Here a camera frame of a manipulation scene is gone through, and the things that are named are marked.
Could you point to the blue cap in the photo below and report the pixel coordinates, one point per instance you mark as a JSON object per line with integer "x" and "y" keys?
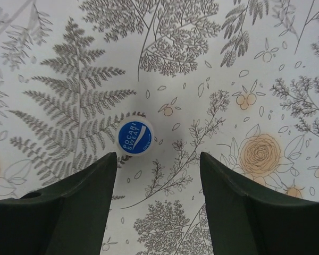
{"x": 135, "y": 136}

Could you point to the floral table mat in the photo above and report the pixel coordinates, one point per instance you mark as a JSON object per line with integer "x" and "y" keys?
{"x": 236, "y": 79}

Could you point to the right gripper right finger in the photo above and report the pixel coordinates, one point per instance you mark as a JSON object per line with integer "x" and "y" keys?
{"x": 245, "y": 217}

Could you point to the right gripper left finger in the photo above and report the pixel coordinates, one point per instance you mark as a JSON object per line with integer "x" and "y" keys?
{"x": 67, "y": 217}

